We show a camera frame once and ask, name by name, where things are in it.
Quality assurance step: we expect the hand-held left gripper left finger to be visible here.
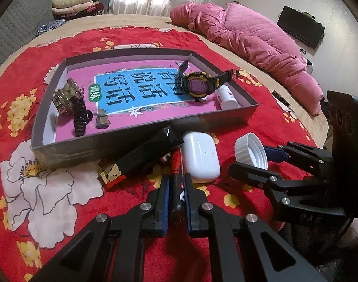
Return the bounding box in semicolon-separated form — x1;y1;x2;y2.
29;174;171;282

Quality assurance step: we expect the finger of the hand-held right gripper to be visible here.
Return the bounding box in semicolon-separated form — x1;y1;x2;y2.
228;162;323;209
263;141;335;180

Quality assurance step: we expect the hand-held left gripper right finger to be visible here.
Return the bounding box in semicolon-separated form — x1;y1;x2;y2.
183;174;328;282

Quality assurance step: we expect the white plastic screw cap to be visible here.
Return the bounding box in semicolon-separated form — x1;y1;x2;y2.
234;133;268;170

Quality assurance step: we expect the red and black pen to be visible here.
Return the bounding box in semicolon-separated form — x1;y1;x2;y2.
169;148;186;222

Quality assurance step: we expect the white pill bottle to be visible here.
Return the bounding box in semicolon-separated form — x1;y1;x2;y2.
215;85;239;110

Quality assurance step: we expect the grey cardboard box tray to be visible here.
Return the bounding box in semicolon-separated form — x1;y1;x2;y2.
30;48;259;171

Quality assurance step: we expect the black and yellow digital watch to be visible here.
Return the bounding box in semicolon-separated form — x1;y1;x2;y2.
179;59;241;99

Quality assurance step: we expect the black hair clip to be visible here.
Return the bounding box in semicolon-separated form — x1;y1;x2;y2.
72;96;94;138

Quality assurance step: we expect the red floral blanket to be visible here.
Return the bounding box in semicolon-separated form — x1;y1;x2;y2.
0;26;326;282

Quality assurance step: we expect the white earbuds case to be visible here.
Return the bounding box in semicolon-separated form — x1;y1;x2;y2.
181;131;221;183

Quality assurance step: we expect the black snack packet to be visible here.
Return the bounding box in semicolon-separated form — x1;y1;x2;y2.
98;123;185;190

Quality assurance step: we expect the pink book with blue label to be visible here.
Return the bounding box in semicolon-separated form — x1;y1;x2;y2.
54;59;241;144

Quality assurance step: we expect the small grey ribbon bow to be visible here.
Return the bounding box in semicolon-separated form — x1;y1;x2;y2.
95;109;109;130

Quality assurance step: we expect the pink quilted duvet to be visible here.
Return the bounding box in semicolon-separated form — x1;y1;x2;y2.
169;1;325;116

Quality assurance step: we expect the black flat television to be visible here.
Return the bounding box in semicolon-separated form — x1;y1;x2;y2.
276;5;326;50

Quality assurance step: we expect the pile of dark clothes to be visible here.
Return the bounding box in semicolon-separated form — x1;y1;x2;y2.
80;0;110;15

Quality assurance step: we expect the blue knitted cloth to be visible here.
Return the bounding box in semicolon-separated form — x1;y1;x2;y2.
35;18;66;36

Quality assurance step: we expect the stack of folded light clothes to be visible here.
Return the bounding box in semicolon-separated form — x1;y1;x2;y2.
51;0;94;16

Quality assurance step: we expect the grey quilted sofa cover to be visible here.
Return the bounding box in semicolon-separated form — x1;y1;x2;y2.
0;0;56;74

